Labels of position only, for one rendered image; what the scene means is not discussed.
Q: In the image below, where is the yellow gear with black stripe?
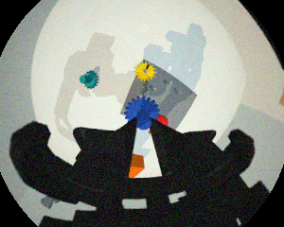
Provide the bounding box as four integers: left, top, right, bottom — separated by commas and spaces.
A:
134, 61, 154, 82

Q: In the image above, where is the teal gear with tall hub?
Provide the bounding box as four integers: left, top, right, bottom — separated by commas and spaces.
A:
79, 71, 99, 90

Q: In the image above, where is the red gear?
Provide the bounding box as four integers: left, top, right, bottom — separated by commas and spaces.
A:
156, 114, 168, 125

